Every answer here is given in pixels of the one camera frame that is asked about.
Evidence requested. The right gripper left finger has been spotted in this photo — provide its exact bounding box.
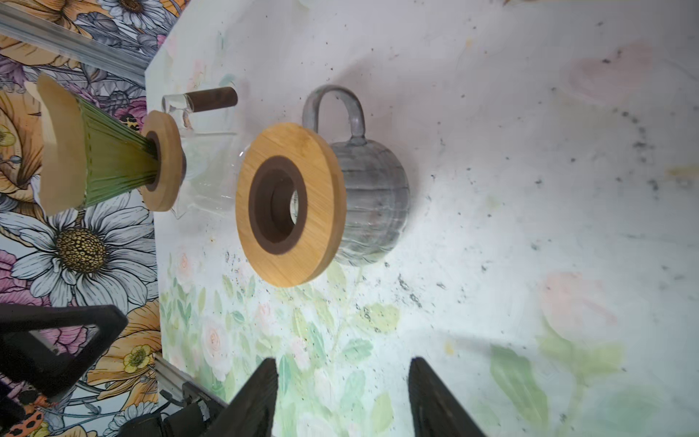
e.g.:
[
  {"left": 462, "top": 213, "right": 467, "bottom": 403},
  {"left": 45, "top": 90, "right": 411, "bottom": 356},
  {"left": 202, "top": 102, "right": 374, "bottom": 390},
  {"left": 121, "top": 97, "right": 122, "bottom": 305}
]
[{"left": 204, "top": 358, "right": 279, "bottom": 437}]

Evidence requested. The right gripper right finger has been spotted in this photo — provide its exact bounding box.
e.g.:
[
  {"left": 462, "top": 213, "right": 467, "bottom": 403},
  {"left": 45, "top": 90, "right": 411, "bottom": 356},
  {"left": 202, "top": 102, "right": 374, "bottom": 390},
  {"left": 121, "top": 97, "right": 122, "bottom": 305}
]
[{"left": 408, "top": 357, "right": 485, "bottom": 437}]

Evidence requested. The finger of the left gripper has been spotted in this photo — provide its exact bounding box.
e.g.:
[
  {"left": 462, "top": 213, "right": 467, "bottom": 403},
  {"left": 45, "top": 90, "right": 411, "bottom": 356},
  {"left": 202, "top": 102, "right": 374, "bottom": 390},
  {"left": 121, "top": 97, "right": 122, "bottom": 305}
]
[{"left": 1, "top": 304, "right": 127, "bottom": 398}]

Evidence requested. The green glass dripper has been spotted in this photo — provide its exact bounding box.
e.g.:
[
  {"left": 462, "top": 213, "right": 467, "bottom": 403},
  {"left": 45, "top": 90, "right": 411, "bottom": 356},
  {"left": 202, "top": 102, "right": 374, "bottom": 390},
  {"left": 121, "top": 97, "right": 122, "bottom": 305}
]
[{"left": 76, "top": 98, "right": 159, "bottom": 207}]

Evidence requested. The grey ribbed glass pitcher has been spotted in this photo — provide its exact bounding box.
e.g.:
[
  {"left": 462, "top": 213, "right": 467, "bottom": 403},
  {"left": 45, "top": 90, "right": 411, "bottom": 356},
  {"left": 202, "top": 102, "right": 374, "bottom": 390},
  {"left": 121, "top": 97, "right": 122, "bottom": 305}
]
[{"left": 302, "top": 85, "right": 411, "bottom": 267}]

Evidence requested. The clear glass carafe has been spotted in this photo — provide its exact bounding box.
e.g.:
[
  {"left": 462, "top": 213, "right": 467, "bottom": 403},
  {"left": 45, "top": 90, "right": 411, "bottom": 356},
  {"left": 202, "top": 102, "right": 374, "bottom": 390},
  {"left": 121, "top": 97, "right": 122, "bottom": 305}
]
[{"left": 161, "top": 86, "right": 240, "bottom": 219}]

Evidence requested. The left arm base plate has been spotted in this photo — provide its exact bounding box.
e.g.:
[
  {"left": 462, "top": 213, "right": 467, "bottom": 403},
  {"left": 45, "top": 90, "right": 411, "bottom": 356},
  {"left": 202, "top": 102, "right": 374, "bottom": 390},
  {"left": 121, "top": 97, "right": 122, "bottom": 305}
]
[{"left": 116, "top": 401, "right": 216, "bottom": 437}]

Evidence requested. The aluminium front rail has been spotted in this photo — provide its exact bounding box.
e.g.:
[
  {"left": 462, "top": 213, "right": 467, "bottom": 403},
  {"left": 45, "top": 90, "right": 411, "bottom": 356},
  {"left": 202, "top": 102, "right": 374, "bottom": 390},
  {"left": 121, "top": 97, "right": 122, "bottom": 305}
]
[{"left": 154, "top": 353, "right": 228, "bottom": 419}]

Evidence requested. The left corner frame post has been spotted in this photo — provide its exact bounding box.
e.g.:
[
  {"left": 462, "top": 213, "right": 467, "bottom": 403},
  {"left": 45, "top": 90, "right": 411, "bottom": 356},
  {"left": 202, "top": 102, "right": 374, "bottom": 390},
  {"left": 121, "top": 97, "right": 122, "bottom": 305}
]
[{"left": 1, "top": 4, "right": 149, "bottom": 87}]

